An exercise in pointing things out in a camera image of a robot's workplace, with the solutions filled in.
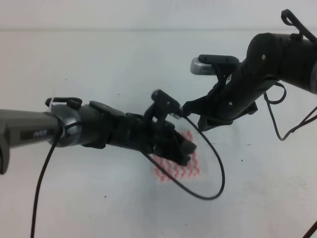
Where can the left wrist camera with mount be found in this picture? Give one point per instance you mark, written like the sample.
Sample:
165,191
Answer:
163,105

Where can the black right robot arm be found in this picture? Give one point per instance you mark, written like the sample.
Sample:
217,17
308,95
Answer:
270,58

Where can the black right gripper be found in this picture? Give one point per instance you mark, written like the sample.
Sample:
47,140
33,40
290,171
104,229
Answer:
229,100

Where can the pink white wavy-striped towel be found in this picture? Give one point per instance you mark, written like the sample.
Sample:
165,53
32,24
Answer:
190,172

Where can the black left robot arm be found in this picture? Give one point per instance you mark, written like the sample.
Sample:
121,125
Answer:
94,125

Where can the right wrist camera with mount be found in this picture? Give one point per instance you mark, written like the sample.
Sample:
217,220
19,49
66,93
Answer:
214,65

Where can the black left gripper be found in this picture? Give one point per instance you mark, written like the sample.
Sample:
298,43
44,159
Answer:
131,131

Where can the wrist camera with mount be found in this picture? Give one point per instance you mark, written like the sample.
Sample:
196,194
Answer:
163,105
214,65

